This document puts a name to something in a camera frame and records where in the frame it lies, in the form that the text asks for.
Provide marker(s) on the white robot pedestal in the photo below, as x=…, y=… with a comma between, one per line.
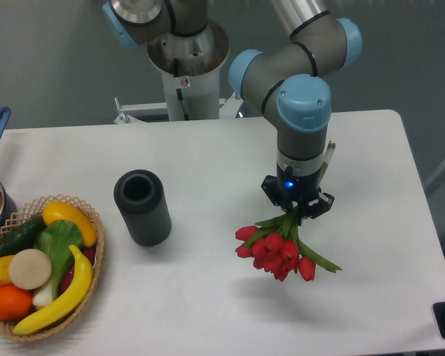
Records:
x=190, y=72

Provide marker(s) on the woven wicker basket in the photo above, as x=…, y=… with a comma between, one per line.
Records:
x=28, y=212

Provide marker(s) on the yellow banana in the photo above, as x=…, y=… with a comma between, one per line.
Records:
x=65, y=303

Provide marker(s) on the beige round disc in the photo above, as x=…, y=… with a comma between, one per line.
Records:
x=30, y=269

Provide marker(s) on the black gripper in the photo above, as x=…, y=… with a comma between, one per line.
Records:
x=284, y=190

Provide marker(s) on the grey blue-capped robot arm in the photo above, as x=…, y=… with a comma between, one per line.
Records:
x=287, y=88

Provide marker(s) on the green cucumber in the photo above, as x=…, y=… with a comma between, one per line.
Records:
x=22, y=237

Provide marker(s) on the dark grey ribbed vase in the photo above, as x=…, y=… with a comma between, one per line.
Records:
x=140, y=197

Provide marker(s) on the red tulip bouquet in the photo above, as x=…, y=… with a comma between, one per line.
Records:
x=275, y=247

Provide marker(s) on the green bok choy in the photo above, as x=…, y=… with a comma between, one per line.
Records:
x=54, y=242

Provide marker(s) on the orange fruit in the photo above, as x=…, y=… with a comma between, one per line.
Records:
x=15, y=303

